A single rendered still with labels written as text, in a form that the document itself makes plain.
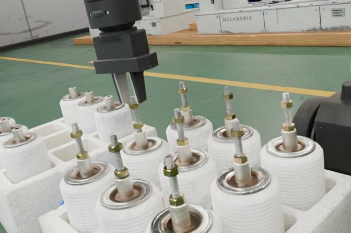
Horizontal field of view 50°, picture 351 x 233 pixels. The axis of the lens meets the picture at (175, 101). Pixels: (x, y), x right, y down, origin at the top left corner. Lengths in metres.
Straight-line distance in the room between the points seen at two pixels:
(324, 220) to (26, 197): 0.59
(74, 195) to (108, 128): 0.37
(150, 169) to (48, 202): 0.31
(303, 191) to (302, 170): 0.04
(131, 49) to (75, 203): 0.26
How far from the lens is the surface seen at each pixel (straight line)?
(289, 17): 2.79
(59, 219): 0.70
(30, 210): 0.89
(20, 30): 6.96
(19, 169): 0.89
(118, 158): 0.52
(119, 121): 0.96
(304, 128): 0.93
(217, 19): 3.23
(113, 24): 0.61
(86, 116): 1.06
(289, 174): 0.59
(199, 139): 0.73
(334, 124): 0.90
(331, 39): 2.57
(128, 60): 0.62
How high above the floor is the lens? 0.52
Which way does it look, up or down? 17 degrees down
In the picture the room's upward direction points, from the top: 10 degrees counter-clockwise
